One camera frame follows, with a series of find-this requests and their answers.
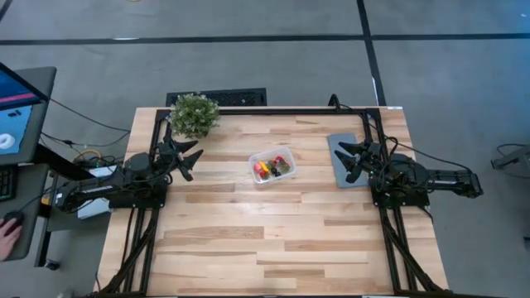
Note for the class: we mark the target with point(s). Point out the black caster wheel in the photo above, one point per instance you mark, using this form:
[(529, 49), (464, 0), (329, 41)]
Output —
[(52, 265)]

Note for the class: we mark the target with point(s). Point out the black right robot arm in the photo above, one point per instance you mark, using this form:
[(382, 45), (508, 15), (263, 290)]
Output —
[(447, 182)]

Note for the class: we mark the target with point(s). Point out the black aluminium table frame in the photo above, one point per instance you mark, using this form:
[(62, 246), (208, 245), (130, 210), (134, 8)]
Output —
[(290, 111)]

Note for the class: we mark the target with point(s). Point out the green potted plant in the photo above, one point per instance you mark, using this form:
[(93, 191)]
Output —
[(194, 115)]

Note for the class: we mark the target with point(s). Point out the black floor vent grille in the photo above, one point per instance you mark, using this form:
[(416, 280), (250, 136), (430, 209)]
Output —
[(215, 98)]

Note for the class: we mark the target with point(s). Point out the toy strawberry with large leaf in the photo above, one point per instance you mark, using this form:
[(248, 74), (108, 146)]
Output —
[(284, 167)]

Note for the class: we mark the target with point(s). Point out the grey tupperware lid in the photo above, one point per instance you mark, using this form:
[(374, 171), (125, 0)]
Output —
[(333, 139)]

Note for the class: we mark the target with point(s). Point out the black keyboard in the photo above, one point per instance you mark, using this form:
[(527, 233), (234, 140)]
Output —
[(6, 182)]

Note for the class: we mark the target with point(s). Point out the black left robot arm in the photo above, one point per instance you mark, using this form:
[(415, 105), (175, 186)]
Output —
[(99, 188)]

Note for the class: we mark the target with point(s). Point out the yellow toy banana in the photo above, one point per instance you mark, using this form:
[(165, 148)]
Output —
[(264, 166)]

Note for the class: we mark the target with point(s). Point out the clear plastic tupperware container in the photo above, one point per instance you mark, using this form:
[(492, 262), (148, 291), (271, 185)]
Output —
[(268, 154)]

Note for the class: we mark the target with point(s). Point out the person's hand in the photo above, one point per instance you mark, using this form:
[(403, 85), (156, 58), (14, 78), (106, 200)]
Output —
[(8, 240)]

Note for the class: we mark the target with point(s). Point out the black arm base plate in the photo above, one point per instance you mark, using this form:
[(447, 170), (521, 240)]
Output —
[(418, 200), (141, 203)]

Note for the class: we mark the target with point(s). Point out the computer monitor with blue screen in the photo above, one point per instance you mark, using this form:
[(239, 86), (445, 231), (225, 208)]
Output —
[(14, 116)]

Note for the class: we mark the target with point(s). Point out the grey computer desk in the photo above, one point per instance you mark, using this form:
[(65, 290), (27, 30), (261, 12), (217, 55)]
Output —
[(35, 186)]

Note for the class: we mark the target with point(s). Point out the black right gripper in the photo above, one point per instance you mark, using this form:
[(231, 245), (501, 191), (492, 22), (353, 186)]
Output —
[(374, 159)]

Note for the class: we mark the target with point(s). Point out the pink toy peach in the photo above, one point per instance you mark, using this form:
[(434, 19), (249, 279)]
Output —
[(257, 167)]

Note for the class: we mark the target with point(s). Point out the black computer mouse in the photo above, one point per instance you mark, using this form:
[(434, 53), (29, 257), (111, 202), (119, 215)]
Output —
[(14, 216)]

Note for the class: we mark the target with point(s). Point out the black desk stand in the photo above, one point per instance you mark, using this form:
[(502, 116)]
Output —
[(62, 165)]

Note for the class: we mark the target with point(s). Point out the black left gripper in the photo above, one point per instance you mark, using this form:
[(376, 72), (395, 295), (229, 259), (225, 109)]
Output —
[(167, 157)]

